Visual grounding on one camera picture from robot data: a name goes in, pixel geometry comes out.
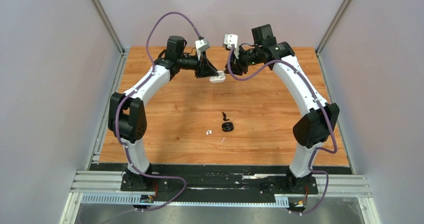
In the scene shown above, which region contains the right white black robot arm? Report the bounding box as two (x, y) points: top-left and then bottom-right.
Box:
(223, 24), (340, 193)

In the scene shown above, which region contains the small black earbud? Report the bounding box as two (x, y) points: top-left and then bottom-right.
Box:
(222, 112), (230, 122)

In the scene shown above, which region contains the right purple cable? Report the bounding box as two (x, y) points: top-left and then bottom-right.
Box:
(226, 45), (338, 215)

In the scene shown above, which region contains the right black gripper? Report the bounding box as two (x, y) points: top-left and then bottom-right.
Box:
(224, 45), (262, 76)

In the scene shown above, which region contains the purple cable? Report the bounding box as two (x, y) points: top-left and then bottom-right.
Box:
(114, 12), (204, 213)
(226, 45), (338, 215)

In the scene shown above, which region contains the white earbud charging case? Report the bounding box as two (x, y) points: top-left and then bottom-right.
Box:
(209, 71), (226, 83)

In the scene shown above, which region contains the aluminium frame rail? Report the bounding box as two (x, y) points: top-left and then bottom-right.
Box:
(70, 171), (372, 198)

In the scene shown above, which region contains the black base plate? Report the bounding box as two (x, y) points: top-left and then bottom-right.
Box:
(88, 163), (353, 206)

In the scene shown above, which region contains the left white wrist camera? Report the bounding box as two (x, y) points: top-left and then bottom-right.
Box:
(195, 38), (210, 60)

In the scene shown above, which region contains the grey slotted cable duct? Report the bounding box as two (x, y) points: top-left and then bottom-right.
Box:
(81, 194), (290, 207)

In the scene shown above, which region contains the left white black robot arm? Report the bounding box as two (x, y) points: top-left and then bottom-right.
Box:
(108, 36), (225, 191)

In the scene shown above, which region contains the black earbud case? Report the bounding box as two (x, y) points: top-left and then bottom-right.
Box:
(221, 122), (234, 132)

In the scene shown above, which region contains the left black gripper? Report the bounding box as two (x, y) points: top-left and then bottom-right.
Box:
(177, 50), (219, 79)

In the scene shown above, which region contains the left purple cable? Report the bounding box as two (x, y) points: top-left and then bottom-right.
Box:
(114, 12), (204, 213)

